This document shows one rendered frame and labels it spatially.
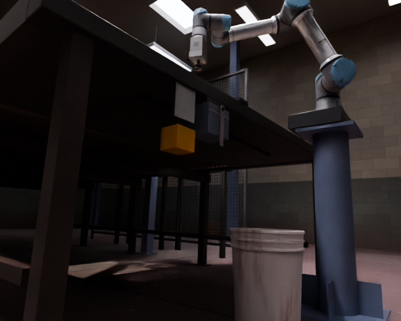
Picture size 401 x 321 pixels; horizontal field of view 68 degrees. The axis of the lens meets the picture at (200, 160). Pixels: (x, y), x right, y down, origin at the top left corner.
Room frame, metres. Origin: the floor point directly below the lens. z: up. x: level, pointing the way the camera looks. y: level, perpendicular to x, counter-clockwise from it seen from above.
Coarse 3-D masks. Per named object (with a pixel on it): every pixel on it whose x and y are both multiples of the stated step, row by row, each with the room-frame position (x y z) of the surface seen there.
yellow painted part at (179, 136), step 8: (176, 120) 0.97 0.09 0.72; (168, 128) 0.95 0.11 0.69; (176, 128) 0.92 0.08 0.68; (184, 128) 0.94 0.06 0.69; (160, 136) 0.97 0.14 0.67; (168, 136) 0.95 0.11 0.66; (176, 136) 0.92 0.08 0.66; (184, 136) 0.95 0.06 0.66; (192, 136) 0.98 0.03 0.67; (160, 144) 0.97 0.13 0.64; (168, 144) 0.94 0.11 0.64; (176, 144) 0.92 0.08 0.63; (184, 144) 0.95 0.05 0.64; (192, 144) 0.98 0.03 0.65; (176, 152) 0.99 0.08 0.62; (184, 152) 0.99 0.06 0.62; (192, 152) 0.99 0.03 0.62
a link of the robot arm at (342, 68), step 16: (288, 0) 1.28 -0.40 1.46; (304, 0) 1.27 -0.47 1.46; (288, 16) 1.34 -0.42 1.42; (304, 16) 1.30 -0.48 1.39; (304, 32) 1.33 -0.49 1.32; (320, 32) 1.30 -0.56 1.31; (320, 48) 1.31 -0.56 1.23; (320, 64) 1.36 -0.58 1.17; (336, 64) 1.27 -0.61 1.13; (352, 64) 1.28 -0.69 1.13; (336, 80) 1.30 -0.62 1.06
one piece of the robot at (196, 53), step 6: (198, 36) 1.31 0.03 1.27; (192, 42) 1.32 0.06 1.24; (198, 42) 1.31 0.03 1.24; (204, 42) 1.34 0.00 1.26; (192, 48) 1.32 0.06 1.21; (198, 48) 1.31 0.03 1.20; (204, 48) 1.34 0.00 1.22; (192, 54) 1.32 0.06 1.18; (198, 54) 1.31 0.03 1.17; (204, 54) 1.34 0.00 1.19; (192, 60) 1.35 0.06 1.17; (198, 60) 1.34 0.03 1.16; (204, 60) 1.35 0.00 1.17
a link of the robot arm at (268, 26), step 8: (272, 16) 1.45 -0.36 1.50; (248, 24) 1.44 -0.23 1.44; (256, 24) 1.44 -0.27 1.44; (264, 24) 1.44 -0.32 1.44; (272, 24) 1.44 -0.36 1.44; (280, 24) 1.43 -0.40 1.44; (232, 32) 1.44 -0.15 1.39; (240, 32) 1.45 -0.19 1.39; (248, 32) 1.45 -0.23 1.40; (256, 32) 1.46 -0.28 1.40; (264, 32) 1.47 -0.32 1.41; (272, 32) 1.48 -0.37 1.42; (280, 32) 1.48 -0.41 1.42; (216, 40) 1.45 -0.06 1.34; (224, 40) 1.46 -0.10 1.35; (232, 40) 1.48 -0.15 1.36
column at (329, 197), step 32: (320, 128) 1.38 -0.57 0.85; (352, 128) 1.36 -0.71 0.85; (320, 160) 1.44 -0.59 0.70; (320, 192) 1.45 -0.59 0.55; (320, 224) 1.45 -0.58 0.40; (352, 224) 1.42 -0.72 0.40; (320, 256) 1.46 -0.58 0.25; (352, 256) 1.41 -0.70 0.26; (320, 288) 1.47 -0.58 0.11; (352, 288) 1.41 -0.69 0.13; (320, 320) 1.35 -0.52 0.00; (352, 320) 1.34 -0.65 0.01; (384, 320) 1.36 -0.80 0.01
